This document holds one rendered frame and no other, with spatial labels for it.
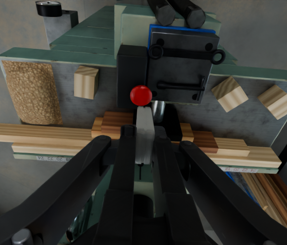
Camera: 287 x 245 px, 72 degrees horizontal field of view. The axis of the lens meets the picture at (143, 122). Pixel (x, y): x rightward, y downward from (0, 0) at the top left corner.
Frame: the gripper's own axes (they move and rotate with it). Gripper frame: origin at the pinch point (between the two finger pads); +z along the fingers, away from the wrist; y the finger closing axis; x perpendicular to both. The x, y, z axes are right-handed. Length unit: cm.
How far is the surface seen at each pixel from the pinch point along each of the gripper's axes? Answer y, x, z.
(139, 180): 0.4, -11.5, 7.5
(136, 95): -1.0, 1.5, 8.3
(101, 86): -8.1, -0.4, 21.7
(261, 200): 94, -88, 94
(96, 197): -9.7, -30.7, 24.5
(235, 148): 21.8, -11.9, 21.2
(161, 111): 3.7, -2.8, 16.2
